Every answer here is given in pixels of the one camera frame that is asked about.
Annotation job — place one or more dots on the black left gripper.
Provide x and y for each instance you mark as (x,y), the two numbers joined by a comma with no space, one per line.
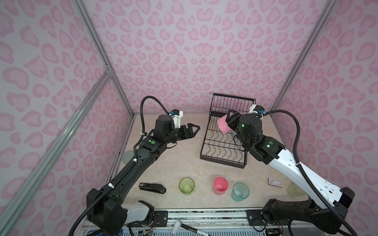
(184,132)

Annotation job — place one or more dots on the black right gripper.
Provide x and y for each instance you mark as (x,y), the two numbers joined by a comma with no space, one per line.
(233,118)

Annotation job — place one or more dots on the pink plastic cup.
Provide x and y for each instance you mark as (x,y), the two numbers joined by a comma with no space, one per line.
(220,185)
(222,124)

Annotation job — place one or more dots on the green translucent plastic cup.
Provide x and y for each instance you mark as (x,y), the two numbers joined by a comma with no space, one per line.
(187,185)

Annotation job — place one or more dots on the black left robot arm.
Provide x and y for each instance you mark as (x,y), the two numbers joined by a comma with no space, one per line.
(104,206)

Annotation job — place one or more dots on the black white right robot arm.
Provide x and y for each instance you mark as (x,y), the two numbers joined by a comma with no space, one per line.
(327,205)

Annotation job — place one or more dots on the black stapler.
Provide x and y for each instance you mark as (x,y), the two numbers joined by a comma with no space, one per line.
(153,187)

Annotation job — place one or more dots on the teal translucent plastic cup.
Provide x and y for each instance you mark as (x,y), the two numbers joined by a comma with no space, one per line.
(240,192)

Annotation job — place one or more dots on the pale teal cup left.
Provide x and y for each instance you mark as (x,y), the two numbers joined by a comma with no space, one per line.
(127,157)

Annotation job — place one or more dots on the small red white card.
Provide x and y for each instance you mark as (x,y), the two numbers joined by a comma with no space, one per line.
(275,182)

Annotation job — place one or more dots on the pale yellow translucent cup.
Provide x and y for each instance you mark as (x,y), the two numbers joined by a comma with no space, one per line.
(294,190)

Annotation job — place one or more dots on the black marker pen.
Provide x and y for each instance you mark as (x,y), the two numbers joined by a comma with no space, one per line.
(178,225)

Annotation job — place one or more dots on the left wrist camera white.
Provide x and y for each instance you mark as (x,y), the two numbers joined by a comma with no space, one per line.
(176,116)

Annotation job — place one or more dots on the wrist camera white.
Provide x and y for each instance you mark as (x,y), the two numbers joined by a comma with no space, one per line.
(176,116)
(256,109)

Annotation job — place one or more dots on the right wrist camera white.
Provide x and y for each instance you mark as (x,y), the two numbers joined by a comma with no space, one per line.
(256,109)

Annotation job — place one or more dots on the black wire dish rack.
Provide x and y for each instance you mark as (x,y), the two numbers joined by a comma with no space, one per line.
(219,147)

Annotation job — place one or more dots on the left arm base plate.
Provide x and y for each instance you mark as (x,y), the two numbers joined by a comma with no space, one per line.
(158,219)

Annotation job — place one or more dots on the aluminium front rail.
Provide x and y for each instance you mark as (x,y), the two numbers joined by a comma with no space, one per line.
(222,222)

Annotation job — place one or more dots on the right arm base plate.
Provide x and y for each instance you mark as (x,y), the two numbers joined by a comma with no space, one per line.
(254,218)

